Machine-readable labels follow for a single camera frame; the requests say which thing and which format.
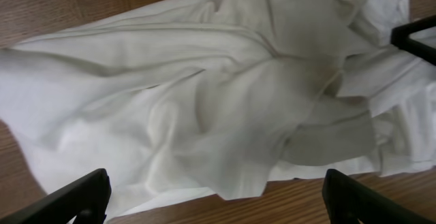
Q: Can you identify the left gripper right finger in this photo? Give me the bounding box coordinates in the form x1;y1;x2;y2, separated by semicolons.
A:
322;169;435;224

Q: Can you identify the white t-shirt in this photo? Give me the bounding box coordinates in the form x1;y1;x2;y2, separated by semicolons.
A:
1;0;435;218

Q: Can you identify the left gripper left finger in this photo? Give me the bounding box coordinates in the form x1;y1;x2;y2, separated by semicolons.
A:
1;168;112;224

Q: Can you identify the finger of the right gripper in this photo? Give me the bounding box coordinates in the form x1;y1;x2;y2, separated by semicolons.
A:
390;16;435;66

